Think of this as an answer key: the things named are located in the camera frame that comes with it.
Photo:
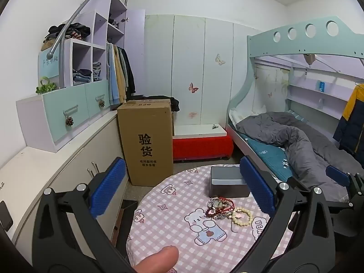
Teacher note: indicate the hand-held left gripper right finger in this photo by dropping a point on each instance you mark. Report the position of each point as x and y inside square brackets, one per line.
[256, 184]

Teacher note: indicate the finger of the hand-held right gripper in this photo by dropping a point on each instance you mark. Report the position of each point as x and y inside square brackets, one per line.
[338, 175]

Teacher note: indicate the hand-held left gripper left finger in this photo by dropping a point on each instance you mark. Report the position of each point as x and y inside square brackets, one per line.
[108, 187]

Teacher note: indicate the grey jewelry box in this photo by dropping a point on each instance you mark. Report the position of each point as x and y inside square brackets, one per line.
[224, 182]

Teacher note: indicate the pile of mixed jewelry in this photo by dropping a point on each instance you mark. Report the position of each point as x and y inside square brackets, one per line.
[219, 209]

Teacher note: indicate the person's left hand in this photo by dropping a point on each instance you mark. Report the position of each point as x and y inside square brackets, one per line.
[159, 258]

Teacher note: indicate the teal bed sheet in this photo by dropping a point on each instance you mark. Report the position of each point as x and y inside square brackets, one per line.
[270, 156]

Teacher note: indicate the grey duvet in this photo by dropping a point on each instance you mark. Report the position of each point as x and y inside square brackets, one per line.
[301, 142]

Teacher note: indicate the yellow and navy jacket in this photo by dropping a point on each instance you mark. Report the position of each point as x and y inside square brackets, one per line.
[352, 119]

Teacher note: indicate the tall cardboard box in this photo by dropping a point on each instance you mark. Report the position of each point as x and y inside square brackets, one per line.
[148, 136]

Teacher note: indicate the white low cabinet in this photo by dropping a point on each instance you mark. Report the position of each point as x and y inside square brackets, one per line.
[42, 170]

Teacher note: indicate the red bench with white top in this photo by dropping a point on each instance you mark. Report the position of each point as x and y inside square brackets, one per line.
[199, 146]

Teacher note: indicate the pink checked tablecloth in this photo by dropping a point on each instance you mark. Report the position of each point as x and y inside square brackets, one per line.
[176, 204]

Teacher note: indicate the white pillow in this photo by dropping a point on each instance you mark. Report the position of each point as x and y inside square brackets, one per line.
[244, 115]

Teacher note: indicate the pinecone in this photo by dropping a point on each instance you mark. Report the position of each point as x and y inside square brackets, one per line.
[101, 104]
[69, 121]

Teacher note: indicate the blue card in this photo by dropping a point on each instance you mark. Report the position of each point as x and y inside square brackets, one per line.
[322, 86]

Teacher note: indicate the faded pink butterfly sticker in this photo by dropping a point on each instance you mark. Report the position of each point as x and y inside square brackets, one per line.
[192, 115]

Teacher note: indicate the large teal drawer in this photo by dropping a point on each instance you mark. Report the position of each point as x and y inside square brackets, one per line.
[65, 102]

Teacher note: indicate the small teal drawer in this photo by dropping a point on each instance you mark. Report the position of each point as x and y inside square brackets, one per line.
[95, 91]

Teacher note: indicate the white wardrobe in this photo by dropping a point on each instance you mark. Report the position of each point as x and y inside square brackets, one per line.
[219, 91]

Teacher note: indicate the black bag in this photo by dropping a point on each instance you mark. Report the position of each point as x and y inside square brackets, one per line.
[170, 102]

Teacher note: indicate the tan hanging shirt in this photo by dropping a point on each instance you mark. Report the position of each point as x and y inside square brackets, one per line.
[121, 82]

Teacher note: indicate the black phone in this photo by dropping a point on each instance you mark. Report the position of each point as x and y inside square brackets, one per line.
[5, 217]

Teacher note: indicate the hanging clothes row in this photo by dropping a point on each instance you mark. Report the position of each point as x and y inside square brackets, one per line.
[112, 79]

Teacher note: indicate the black hanging jacket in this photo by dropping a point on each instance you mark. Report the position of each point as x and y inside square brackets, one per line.
[131, 76]

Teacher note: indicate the folded dark jeans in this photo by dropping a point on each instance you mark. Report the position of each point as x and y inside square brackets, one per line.
[82, 76]

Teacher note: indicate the folded light jeans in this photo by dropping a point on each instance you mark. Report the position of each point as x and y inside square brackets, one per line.
[96, 71]

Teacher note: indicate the green artificial plant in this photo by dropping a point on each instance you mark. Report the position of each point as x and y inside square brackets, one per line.
[45, 88]

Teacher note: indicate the cream butterfly sticker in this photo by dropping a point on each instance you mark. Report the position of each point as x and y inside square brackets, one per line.
[219, 59]

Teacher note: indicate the light blue note board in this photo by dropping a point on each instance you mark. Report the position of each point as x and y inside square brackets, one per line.
[48, 65]

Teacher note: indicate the purple shelf cabinet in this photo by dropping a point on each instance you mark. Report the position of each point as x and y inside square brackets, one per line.
[135, 48]

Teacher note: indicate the dark clothes pile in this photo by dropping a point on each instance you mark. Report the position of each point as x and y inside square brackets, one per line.
[76, 31]

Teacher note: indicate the small clothes heap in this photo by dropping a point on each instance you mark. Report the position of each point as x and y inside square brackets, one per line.
[113, 23]

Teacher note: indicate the dark table frame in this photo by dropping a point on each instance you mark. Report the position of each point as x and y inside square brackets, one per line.
[126, 224]

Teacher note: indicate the teal bunk bed frame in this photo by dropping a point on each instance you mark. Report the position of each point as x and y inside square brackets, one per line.
[298, 41]

